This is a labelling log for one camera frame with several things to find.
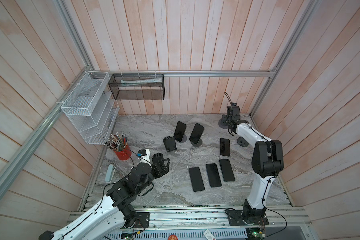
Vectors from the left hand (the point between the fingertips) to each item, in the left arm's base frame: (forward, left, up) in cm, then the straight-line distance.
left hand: (164, 165), depth 73 cm
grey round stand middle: (+23, -21, -15) cm, 35 cm away
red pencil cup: (+12, +26, -11) cm, 30 cm away
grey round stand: (+31, -12, -19) cm, 38 cm away
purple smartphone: (-1, -18, -18) cm, 25 cm away
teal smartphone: (+28, -19, -10) cm, 36 cm away
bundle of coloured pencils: (+14, +28, 0) cm, 31 cm away
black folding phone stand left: (+23, -1, -14) cm, 27 cm away
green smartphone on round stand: (+35, -8, -16) cm, 39 cm away
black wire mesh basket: (+57, +22, +6) cm, 62 cm away
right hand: (+38, -41, -4) cm, 55 cm away
